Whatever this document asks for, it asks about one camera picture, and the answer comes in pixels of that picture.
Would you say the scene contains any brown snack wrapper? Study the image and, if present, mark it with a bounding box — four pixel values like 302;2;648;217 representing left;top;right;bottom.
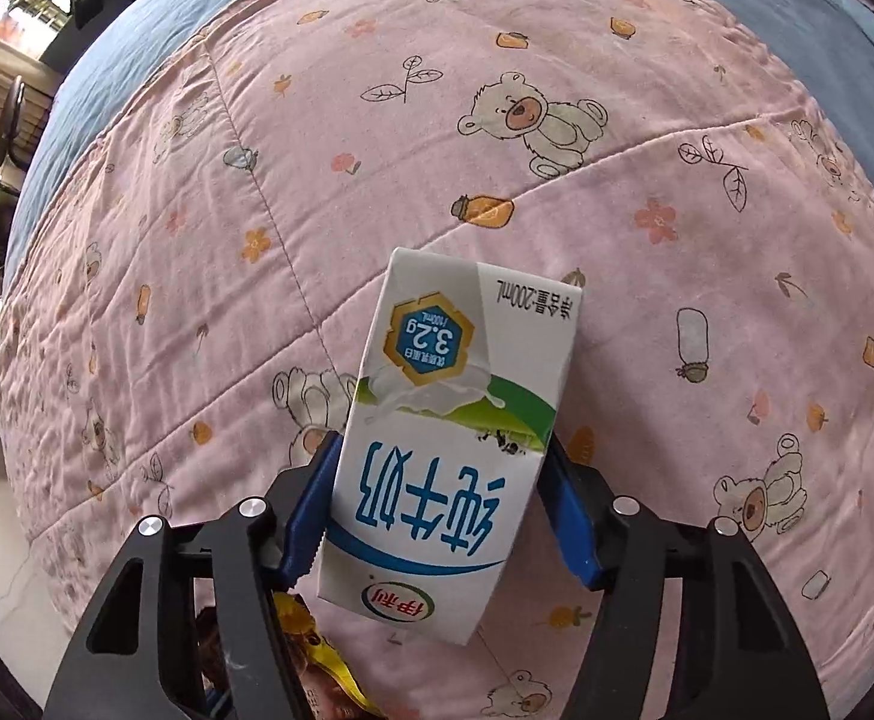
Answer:
196;593;385;718

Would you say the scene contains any pink bear-print quilt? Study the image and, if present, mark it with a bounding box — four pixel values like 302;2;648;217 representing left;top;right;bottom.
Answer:
0;0;874;717

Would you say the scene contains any white milk carton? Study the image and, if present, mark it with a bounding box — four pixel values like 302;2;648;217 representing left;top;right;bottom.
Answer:
318;249;582;645

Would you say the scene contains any brown desk chair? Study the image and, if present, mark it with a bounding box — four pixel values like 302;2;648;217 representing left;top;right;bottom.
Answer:
0;75;30;197

